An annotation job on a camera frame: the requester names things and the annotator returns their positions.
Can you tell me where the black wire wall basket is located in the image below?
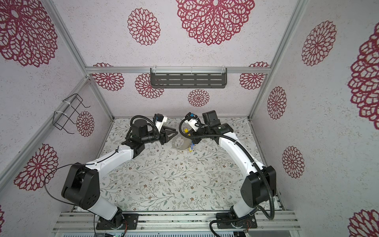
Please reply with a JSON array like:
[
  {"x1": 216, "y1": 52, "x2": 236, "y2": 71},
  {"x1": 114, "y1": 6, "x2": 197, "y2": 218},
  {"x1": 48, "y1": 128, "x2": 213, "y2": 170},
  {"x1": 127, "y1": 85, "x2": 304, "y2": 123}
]
[{"x1": 52, "y1": 93, "x2": 90, "y2": 135}]

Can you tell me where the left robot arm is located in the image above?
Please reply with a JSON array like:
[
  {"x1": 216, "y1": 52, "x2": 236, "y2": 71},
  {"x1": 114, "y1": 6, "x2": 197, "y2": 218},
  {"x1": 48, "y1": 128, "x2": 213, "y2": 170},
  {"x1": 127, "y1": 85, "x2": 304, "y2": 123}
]
[{"x1": 61, "y1": 114, "x2": 178, "y2": 230}]

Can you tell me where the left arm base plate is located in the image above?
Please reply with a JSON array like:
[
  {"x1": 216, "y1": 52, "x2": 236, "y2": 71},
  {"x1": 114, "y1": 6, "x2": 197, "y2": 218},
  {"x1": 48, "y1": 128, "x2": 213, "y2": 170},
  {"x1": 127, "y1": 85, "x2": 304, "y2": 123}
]
[{"x1": 96, "y1": 213, "x2": 139, "y2": 231}]

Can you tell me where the blue key tag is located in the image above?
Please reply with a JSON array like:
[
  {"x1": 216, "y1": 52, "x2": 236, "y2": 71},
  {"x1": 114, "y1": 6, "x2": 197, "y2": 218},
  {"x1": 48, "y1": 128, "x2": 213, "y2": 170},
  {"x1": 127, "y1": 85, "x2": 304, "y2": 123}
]
[{"x1": 189, "y1": 143, "x2": 194, "y2": 152}]

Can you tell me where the aluminium front rail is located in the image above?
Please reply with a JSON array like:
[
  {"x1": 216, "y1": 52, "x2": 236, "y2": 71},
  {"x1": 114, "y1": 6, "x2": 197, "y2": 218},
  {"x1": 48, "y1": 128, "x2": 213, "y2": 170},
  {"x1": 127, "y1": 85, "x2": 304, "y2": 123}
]
[{"x1": 51, "y1": 210, "x2": 302, "y2": 233}]

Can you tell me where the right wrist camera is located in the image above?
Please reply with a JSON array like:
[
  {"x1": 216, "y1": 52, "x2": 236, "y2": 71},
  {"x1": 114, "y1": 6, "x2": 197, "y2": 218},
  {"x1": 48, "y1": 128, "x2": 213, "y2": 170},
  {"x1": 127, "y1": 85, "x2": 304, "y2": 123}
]
[{"x1": 185, "y1": 112, "x2": 202, "y2": 131}]

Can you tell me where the grey slotted wall shelf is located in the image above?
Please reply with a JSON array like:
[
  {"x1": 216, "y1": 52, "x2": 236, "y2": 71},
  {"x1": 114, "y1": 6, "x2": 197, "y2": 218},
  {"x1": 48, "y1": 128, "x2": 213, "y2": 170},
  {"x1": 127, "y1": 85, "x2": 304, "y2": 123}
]
[{"x1": 150, "y1": 68, "x2": 228, "y2": 89}]

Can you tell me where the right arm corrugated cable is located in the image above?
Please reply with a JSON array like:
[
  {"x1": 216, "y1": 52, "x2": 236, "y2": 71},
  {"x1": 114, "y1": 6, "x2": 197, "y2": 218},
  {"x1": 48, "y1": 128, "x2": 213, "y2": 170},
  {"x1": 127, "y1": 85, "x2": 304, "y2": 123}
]
[{"x1": 179, "y1": 116, "x2": 276, "y2": 237}]

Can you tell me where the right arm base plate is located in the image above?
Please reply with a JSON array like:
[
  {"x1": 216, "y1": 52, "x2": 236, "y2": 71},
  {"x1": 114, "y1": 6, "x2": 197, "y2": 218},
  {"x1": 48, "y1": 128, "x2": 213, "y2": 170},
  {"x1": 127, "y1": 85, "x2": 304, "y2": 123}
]
[{"x1": 216, "y1": 212, "x2": 258, "y2": 229}]

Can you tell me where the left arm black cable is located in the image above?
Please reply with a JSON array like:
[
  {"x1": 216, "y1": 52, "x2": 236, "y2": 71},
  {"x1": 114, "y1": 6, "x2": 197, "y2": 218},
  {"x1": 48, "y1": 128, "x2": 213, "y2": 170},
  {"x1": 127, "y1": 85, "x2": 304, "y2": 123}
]
[{"x1": 43, "y1": 163, "x2": 98, "y2": 237}]

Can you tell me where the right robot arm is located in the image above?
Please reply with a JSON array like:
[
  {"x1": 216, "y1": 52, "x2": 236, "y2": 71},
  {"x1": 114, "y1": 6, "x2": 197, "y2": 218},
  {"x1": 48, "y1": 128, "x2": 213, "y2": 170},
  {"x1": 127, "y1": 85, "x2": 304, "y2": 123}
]
[{"x1": 179, "y1": 111, "x2": 276, "y2": 220}]

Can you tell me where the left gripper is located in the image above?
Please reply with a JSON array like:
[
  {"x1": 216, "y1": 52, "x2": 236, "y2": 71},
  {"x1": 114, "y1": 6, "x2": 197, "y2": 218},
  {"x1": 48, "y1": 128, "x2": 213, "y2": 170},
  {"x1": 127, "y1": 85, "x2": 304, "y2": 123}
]
[{"x1": 142, "y1": 126, "x2": 179, "y2": 145}]

